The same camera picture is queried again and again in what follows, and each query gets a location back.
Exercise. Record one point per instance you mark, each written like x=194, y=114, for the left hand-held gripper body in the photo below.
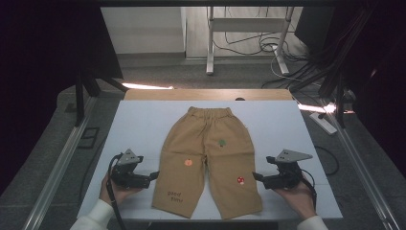
x=127, y=177

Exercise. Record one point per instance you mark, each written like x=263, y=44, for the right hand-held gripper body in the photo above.
x=285, y=179

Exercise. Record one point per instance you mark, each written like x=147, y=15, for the tan pants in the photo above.
x=204, y=143

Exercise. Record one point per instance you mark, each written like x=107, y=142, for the person's left hand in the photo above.
x=119, y=193

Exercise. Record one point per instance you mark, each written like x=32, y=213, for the person's right hand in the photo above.
x=300, y=199

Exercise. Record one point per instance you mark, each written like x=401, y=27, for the white power strip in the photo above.
x=325, y=125

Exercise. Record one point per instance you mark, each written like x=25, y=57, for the black metal stand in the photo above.
x=340, y=105
x=79, y=105

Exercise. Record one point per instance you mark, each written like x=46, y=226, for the dark curtain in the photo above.
x=38, y=80
x=379, y=80

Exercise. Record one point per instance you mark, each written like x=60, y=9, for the white cabinet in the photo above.
x=143, y=30

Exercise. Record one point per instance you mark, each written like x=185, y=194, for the black floor bracket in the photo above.
x=83, y=147

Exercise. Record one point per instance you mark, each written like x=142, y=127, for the aluminium rail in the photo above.
x=360, y=172
x=60, y=159

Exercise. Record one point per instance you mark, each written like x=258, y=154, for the white metal stand frame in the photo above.
x=245, y=25

